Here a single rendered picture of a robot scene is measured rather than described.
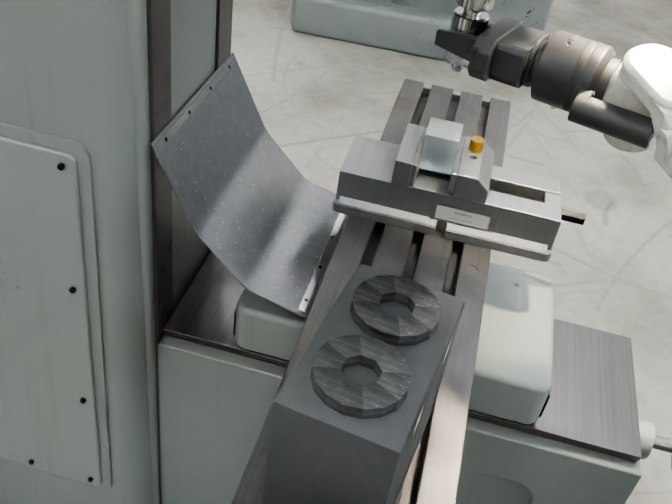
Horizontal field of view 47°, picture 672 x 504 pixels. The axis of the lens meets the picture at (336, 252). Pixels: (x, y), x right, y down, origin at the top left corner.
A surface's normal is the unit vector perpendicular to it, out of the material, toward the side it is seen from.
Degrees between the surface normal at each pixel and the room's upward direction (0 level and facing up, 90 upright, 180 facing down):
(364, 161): 0
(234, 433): 90
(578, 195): 0
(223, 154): 63
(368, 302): 0
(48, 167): 89
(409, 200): 90
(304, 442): 90
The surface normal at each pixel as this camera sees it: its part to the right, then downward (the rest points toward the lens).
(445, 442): 0.12, -0.78
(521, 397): -0.24, 0.58
